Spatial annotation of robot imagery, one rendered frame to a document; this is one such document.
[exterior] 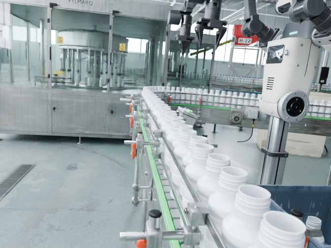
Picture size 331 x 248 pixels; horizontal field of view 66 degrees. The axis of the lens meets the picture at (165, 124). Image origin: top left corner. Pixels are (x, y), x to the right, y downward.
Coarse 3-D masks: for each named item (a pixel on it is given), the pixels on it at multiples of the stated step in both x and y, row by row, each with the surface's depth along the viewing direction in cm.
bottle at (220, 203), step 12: (228, 168) 36; (240, 168) 36; (228, 180) 34; (240, 180) 33; (216, 192) 36; (228, 192) 34; (216, 204) 34; (228, 204) 33; (216, 216) 34; (204, 240) 36
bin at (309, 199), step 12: (276, 192) 86; (288, 192) 87; (300, 192) 88; (312, 192) 88; (324, 192) 89; (276, 204) 72; (288, 204) 88; (300, 204) 89; (312, 204) 89; (324, 204) 90; (324, 216) 91; (324, 228) 92; (312, 240) 58
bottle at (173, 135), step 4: (172, 120) 70; (176, 120) 71; (180, 120) 71; (172, 124) 69; (176, 124) 68; (172, 128) 68; (176, 128) 68; (172, 132) 69; (176, 132) 68; (168, 136) 69; (172, 136) 68; (176, 136) 68; (168, 140) 69; (172, 140) 68; (168, 152) 69; (168, 156) 69; (168, 160) 69; (168, 164) 69; (168, 168) 69; (164, 172) 71; (168, 172) 70
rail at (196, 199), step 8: (160, 128) 82; (152, 136) 101; (168, 144) 64; (176, 160) 53; (168, 176) 61; (184, 176) 46; (192, 192) 40; (176, 200) 51; (200, 200) 37; (184, 216) 45; (208, 216) 33; (184, 224) 44; (208, 224) 32; (216, 232) 29; (216, 240) 29
